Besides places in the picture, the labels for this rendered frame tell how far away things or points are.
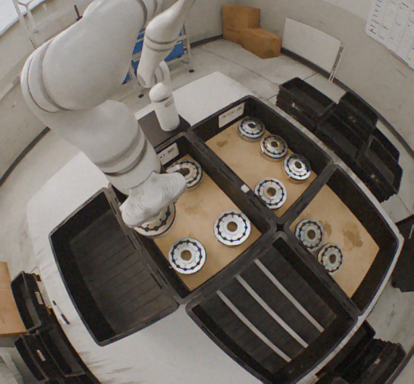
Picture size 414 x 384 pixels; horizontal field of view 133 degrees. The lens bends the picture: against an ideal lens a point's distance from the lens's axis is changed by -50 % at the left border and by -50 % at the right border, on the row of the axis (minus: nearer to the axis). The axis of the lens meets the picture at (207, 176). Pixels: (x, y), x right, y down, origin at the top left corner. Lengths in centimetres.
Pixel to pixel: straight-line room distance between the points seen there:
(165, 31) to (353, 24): 292
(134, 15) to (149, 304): 61
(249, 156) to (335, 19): 290
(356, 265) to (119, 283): 77
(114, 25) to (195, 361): 83
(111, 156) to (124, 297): 49
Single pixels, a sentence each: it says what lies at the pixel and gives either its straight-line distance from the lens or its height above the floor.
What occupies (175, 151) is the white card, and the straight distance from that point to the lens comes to 60.
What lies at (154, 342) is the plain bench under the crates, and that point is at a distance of 77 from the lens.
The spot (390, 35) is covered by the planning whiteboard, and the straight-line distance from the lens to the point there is 310.
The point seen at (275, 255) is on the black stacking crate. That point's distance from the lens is 55.
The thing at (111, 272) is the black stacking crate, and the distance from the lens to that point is 63.
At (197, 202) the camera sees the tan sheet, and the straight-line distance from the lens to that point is 56.
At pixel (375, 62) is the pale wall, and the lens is 317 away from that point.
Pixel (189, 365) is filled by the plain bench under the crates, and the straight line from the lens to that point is 79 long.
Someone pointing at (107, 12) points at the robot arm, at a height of 135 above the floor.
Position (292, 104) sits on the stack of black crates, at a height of 51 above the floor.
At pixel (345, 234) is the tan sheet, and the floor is 83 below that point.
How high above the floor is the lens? 136
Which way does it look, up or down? 62 degrees down
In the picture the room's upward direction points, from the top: 8 degrees counter-clockwise
